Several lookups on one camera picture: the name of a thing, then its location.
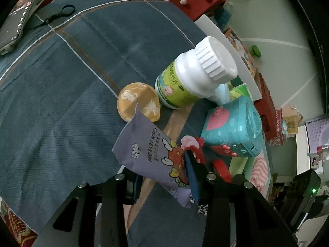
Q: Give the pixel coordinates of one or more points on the blue plaid bed sheet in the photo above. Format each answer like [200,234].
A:
[59,93]

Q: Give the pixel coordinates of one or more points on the red cardboard box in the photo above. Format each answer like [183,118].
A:
[266,109]

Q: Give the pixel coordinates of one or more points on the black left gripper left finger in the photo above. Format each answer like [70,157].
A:
[122,189]

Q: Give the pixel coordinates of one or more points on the green tissue pack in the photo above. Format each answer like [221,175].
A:
[240,91]

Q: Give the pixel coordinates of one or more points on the purple dotted calendar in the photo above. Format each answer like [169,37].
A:
[317,132]

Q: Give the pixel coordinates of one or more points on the pink white zigzag cloth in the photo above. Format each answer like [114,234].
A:
[259,175]

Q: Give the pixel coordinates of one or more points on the orange illustrated toy box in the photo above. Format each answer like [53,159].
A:
[243,52]

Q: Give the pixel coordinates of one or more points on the patterned red white box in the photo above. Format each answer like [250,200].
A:
[280,138]

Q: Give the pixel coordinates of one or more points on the black smartphone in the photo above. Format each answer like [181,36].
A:
[12,29]

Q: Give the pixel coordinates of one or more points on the purple baby wipes pack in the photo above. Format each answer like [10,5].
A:
[146,150]

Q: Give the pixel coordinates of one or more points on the black device green light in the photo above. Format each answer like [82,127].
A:
[294,202]

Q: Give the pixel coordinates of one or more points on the white shelf edge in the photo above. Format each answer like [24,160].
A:
[303,160]

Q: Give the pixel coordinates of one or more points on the light green cloth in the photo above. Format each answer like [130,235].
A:
[237,165]

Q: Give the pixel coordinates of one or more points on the teal wet wipes box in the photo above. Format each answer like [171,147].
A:
[234,129]

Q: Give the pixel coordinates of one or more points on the small beige gift bag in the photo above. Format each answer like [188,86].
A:
[292,117]

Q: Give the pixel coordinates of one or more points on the leopard print scrunchie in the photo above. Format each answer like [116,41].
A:
[201,208]

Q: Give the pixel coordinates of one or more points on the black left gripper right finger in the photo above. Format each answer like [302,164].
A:
[208,188]

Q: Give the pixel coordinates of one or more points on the white pill bottle green label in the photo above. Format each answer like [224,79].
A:
[195,74]

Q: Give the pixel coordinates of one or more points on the green dumbbell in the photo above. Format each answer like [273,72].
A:
[255,51]

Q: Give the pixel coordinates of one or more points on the red pink hair scrunchie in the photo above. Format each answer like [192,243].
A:
[195,144]

